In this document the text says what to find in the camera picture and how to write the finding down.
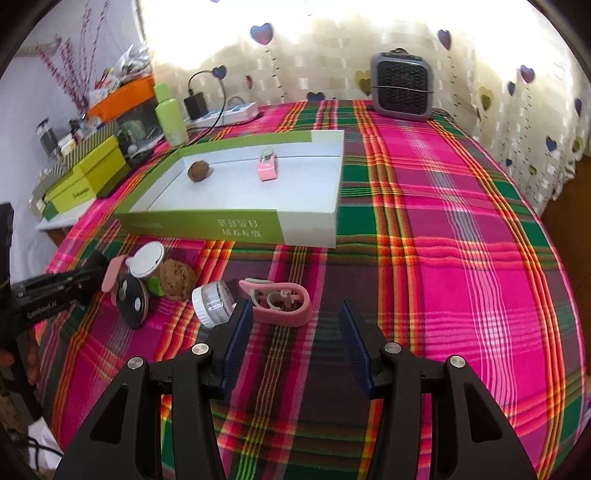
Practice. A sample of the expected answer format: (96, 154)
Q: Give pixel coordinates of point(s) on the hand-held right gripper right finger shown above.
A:
(353, 342)

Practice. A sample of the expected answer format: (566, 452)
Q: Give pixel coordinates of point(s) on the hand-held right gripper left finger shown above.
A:
(240, 333)

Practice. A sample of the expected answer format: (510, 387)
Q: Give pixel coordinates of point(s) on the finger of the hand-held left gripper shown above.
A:
(83, 297)
(87, 272)

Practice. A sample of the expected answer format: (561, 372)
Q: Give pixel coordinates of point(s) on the black round disc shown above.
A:
(131, 300)

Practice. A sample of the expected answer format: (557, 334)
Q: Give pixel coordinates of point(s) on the green and white cardboard box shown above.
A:
(258, 198)

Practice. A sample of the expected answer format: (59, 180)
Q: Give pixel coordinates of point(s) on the white side table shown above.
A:
(60, 221)

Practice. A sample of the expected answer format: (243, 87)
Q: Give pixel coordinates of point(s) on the white round disc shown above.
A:
(147, 259)

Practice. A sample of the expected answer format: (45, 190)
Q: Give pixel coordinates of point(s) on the small green plastic piece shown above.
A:
(156, 287)

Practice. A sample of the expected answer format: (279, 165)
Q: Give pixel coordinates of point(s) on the brown walnut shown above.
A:
(198, 170)
(175, 279)

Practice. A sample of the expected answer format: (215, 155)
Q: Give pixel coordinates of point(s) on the black smartphone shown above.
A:
(115, 183)

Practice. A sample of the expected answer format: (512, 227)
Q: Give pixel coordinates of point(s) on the plain yellow-green box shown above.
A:
(99, 157)

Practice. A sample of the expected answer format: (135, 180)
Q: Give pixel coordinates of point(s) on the striped gift box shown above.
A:
(87, 143)

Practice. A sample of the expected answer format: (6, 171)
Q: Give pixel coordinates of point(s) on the pink green plaid blanket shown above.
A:
(438, 230)

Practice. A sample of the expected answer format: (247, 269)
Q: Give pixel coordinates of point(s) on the dark glass jar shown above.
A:
(46, 136)

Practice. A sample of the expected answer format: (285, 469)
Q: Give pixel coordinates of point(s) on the small pink toy chair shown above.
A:
(267, 168)

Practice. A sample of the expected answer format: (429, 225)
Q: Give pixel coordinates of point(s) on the light green bottle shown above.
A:
(170, 115)

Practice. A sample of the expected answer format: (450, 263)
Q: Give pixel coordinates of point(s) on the clear bin with orange lid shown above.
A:
(122, 97)

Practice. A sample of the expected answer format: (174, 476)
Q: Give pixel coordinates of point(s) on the black charger plug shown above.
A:
(196, 104)

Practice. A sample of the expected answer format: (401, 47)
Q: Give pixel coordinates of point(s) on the clear plastic bag of sundries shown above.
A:
(124, 64)

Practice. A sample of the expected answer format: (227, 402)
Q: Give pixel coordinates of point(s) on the pink artificial flower branches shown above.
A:
(69, 60)

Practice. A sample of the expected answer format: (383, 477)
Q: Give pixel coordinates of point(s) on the white power strip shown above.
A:
(231, 113)

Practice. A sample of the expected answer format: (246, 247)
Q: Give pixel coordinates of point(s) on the grey portable heater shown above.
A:
(402, 85)

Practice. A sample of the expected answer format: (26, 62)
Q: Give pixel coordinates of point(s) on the heart pattern curtain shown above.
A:
(323, 46)

